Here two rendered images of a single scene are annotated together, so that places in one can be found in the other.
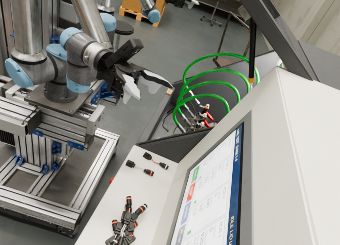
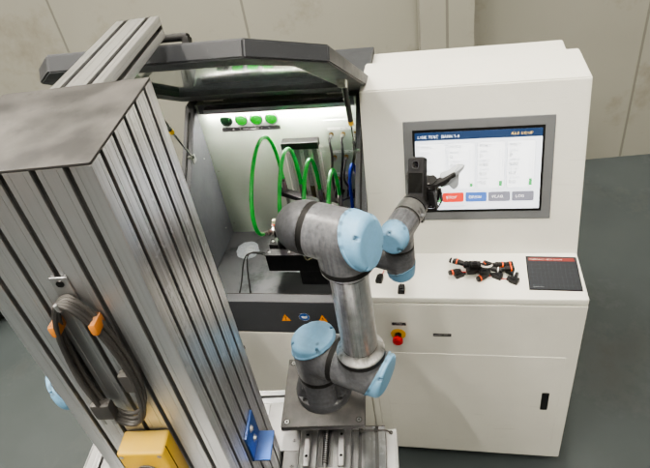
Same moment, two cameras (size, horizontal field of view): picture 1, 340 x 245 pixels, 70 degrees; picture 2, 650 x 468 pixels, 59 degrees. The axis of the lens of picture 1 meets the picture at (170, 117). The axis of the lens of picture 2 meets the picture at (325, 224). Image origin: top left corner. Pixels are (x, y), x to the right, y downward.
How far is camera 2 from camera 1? 1.66 m
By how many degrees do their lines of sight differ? 60
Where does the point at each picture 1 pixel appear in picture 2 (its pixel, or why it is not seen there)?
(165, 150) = not seen: hidden behind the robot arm
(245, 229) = (525, 121)
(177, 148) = not seen: hidden behind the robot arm
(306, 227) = (541, 82)
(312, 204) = (528, 79)
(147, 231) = (470, 257)
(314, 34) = not seen: outside the picture
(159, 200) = (432, 257)
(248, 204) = (510, 119)
